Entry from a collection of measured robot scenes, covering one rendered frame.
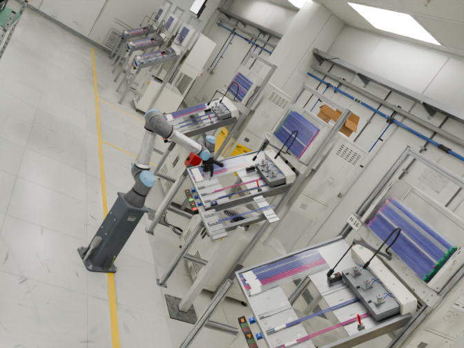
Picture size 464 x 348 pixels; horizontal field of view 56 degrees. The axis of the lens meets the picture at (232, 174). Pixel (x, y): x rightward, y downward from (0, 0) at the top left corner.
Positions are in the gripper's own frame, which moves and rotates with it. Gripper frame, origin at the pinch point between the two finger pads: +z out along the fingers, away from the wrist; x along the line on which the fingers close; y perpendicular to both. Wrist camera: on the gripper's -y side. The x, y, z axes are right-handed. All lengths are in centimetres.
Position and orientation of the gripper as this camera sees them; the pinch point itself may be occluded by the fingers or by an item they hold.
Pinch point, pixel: (210, 179)
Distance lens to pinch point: 336.2
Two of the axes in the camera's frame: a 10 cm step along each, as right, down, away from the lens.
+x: 2.8, 4.5, -8.5
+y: -9.6, 0.6, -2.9
